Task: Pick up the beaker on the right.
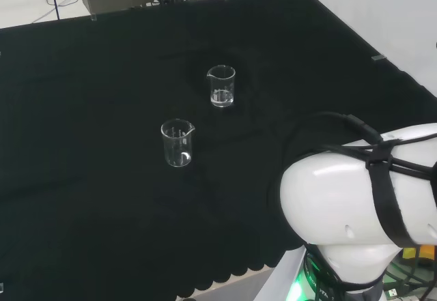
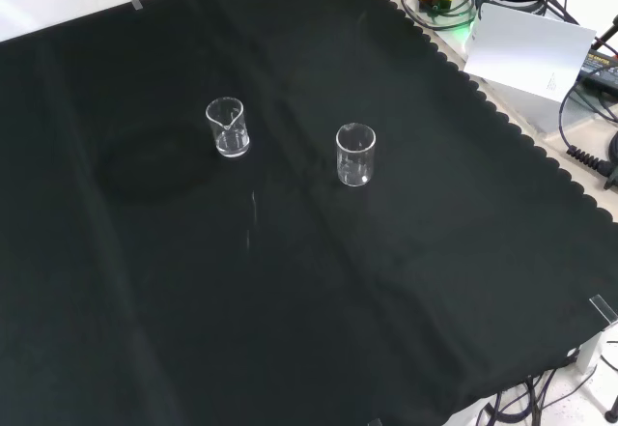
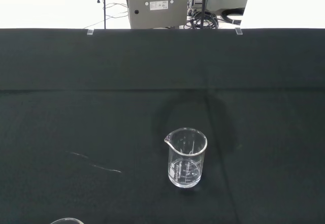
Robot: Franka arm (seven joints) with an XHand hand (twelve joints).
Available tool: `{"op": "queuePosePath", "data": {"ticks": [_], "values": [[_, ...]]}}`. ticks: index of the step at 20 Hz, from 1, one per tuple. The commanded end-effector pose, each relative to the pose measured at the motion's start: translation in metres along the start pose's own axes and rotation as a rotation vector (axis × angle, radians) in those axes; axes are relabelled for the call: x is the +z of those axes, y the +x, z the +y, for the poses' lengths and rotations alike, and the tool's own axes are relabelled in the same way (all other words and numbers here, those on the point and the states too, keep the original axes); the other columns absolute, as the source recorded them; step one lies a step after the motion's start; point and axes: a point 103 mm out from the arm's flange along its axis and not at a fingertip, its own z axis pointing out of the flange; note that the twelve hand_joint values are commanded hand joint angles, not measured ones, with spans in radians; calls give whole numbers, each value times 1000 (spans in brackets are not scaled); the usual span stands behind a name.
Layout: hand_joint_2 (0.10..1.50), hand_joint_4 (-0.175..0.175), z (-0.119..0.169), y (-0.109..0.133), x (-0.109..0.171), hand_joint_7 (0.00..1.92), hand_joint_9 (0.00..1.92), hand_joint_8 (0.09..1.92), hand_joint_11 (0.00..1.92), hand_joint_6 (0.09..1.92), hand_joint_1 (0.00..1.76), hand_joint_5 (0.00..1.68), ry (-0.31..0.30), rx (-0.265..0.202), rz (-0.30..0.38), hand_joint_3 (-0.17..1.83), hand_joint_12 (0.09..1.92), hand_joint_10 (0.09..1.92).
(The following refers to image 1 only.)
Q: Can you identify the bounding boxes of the clear glass beaker with water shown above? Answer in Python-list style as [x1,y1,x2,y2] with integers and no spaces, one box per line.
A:
[206,64,236,109]

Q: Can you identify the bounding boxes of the empty clear glass beaker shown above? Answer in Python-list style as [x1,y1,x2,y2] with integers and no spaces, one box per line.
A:
[160,118,196,169]

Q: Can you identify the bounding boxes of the black bench cloth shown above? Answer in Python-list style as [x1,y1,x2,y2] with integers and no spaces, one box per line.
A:
[0,0,437,299]

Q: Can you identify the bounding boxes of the black and green cable bundle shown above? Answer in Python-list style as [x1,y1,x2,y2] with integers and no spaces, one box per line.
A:
[381,246,437,301]

